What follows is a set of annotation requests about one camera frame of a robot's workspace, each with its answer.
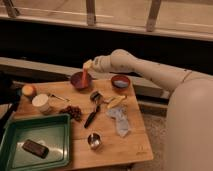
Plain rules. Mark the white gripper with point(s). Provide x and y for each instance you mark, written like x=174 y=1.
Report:
x=98 y=64

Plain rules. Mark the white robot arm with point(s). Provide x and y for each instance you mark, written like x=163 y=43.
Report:
x=189 y=122

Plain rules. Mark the purple bowl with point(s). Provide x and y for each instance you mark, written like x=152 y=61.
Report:
x=77 y=83

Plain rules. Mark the red bowl with blue inside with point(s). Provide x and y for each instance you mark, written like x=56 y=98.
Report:
x=120 y=81

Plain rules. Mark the yellow banana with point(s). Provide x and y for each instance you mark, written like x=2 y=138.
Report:
x=114 y=101

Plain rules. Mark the small metal fork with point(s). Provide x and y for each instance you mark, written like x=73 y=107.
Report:
x=58 y=97

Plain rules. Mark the white cylindrical container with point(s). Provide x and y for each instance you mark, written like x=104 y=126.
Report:
x=41 y=102

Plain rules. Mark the wooden board table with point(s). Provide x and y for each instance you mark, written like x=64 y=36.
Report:
x=114 y=150

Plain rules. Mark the red yellow apple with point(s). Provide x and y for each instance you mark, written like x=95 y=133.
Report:
x=29 y=90

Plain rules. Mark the light blue crumpled cloth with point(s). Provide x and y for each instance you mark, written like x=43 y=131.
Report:
x=121 y=120

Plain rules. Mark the small metal cup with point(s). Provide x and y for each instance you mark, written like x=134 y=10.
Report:
x=94 y=141

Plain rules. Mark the green plastic tray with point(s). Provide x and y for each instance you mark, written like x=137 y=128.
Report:
x=53 y=132

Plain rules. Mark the dark brown rectangular block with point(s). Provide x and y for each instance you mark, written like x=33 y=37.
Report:
x=35 y=148

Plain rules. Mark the black handled peeler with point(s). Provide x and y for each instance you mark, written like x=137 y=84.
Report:
x=96 y=98

